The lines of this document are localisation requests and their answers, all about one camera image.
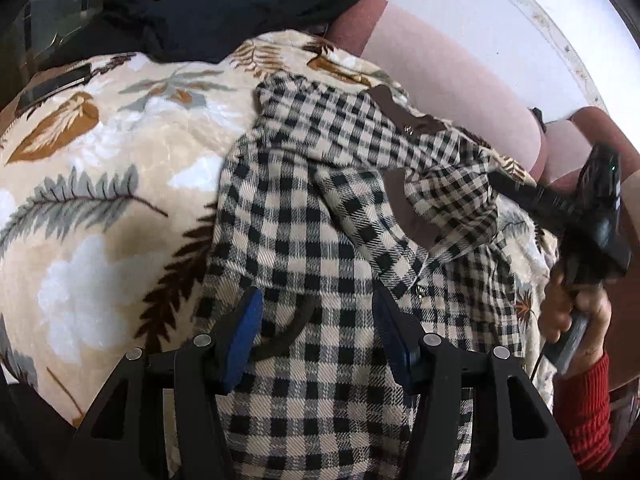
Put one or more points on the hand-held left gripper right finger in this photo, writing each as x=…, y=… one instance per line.
x=395, y=342

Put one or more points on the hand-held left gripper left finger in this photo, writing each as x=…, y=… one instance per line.
x=244, y=336

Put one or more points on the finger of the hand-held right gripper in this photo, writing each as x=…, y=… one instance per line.
x=535, y=195

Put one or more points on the black and beige checked shirt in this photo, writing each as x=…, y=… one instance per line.
x=325, y=240

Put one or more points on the person's right forearm red sleeve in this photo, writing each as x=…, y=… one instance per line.
x=585, y=410

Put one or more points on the black clothes pile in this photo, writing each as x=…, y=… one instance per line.
x=210, y=10

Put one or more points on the person's right hand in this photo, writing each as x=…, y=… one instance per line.
x=597, y=320

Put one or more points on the leaf print plush blanket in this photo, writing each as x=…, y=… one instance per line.
x=110, y=185

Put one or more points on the dark flat object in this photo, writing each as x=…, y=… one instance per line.
x=52, y=87

